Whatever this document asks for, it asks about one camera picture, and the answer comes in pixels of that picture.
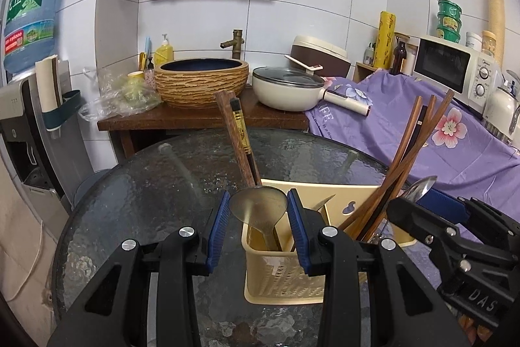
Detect small metal spoon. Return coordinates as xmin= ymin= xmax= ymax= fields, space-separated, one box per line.
xmin=401 ymin=175 xmax=437 ymax=204

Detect brown wooden chopstick pair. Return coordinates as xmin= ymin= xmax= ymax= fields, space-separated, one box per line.
xmin=344 ymin=90 xmax=455 ymax=241

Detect translucent plastic spoon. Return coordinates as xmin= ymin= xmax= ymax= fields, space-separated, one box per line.
xmin=229 ymin=186 xmax=287 ymax=251

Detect black gold-tipped chopstick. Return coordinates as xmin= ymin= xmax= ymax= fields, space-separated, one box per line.
xmin=230 ymin=97 xmax=262 ymax=186

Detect white electric kettle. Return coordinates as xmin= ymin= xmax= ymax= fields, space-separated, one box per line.
xmin=482 ymin=70 xmax=519 ymax=145

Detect round glass table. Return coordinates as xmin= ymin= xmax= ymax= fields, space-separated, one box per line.
xmin=51 ymin=128 xmax=386 ymax=346

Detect beige perforated utensil holder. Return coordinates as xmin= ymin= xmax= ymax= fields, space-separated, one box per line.
xmin=241 ymin=178 xmax=416 ymax=307

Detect beige hanging cloth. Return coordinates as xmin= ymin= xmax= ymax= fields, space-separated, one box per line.
xmin=1 ymin=166 xmax=56 ymax=346

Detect white microwave oven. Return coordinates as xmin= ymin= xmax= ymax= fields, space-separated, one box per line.
xmin=412 ymin=36 xmax=503 ymax=115

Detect grey water dispenser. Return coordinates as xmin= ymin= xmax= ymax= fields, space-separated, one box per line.
xmin=1 ymin=71 xmax=93 ymax=239

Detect dark sauce bottle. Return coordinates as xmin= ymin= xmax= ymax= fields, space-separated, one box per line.
xmin=390 ymin=36 xmax=407 ymax=75

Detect yellow foil roll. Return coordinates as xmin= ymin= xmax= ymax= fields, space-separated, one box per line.
xmin=373 ymin=11 xmax=396 ymax=70

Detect green stacked bowls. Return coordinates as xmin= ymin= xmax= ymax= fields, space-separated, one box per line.
xmin=436 ymin=0 xmax=462 ymax=43

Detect clear plastic bag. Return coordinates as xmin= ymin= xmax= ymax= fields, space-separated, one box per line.
xmin=78 ymin=71 xmax=162 ymax=122

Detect tall paper cup stack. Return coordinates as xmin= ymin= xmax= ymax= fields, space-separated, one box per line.
xmin=488 ymin=0 xmax=506 ymax=66

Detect cream pan with lid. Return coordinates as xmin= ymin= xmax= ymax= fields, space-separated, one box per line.
xmin=252 ymin=67 xmax=370 ymax=116

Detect dark wooden counter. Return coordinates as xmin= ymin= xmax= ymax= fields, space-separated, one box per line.
xmin=97 ymin=86 xmax=308 ymax=161

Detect brown rice cooker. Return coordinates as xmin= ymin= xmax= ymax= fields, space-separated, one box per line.
xmin=290 ymin=35 xmax=351 ymax=77

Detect woven pattern basin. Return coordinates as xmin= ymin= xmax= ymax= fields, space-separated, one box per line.
xmin=154 ymin=58 xmax=249 ymax=109

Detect paper cup holder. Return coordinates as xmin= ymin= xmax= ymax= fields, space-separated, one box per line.
xmin=35 ymin=55 xmax=82 ymax=139

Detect yellow soap bottle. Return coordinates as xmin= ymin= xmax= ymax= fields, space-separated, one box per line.
xmin=153 ymin=33 xmax=174 ymax=69

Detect brass faucet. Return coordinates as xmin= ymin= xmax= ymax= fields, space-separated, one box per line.
xmin=219 ymin=29 xmax=245 ymax=60

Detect blue water jug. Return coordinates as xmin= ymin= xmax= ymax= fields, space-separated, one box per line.
xmin=4 ymin=0 xmax=58 ymax=76

